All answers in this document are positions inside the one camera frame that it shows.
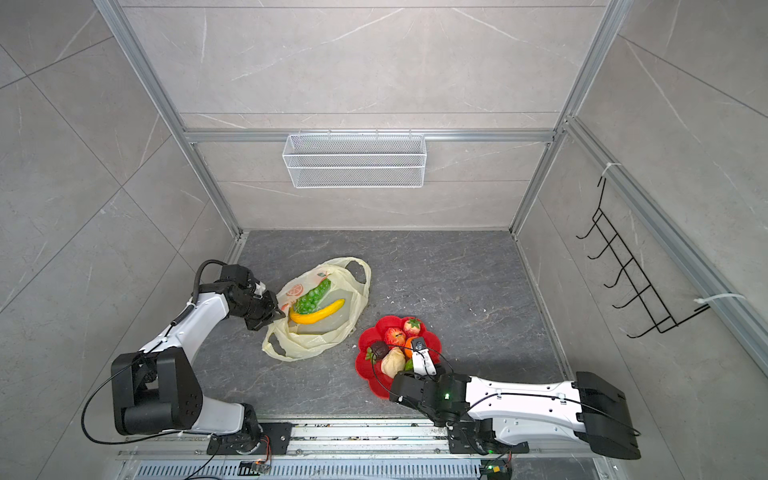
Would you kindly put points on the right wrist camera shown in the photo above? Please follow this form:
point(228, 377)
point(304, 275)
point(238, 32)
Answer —
point(423, 364)

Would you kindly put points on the black wire hook rack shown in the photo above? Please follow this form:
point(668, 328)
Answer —
point(631, 273)

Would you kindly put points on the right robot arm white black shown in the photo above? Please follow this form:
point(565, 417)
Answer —
point(488, 417)

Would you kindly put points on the white wire mesh basket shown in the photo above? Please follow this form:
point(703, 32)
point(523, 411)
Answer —
point(326, 161)

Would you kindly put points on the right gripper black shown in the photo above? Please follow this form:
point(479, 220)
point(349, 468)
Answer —
point(438, 377)

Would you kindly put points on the green fake grapes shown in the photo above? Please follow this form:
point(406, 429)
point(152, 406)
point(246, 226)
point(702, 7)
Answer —
point(308, 303)

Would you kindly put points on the red fake strawberry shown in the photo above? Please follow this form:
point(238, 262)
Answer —
point(412, 327)

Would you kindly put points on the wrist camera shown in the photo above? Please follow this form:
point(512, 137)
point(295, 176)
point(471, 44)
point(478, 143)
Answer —
point(423, 364)
point(243, 279)

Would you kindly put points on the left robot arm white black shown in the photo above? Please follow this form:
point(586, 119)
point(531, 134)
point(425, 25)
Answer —
point(155, 391)

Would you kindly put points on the yellow fake banana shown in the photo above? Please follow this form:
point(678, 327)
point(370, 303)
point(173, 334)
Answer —
point(317, 316)

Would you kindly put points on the orange fake fruit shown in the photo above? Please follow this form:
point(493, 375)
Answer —
point(408, 347)

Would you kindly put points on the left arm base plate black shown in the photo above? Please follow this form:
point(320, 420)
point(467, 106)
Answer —
point(270, 438)

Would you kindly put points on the dark brown fake fruit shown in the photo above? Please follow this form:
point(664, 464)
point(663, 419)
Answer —
point(377, 351)

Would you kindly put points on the aluminium mounting rail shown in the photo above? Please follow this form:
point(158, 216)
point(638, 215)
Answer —
point(360, 449)

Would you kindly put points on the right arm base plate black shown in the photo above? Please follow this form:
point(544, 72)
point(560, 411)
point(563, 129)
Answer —
point(479, 437)

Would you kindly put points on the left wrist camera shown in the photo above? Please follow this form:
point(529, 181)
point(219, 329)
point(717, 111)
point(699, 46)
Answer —
point(243, 279)

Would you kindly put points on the yellow plastic bag fruit print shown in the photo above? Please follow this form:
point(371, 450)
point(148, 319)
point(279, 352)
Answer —
point(351, 279)

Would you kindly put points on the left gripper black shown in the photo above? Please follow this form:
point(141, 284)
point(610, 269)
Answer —
point(273, 313)

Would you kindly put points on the red flower shaped plate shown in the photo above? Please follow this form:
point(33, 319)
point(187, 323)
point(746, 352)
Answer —
point(379, 383)

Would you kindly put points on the red pink fake apple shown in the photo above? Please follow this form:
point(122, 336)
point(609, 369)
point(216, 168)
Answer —
point(395, 338)

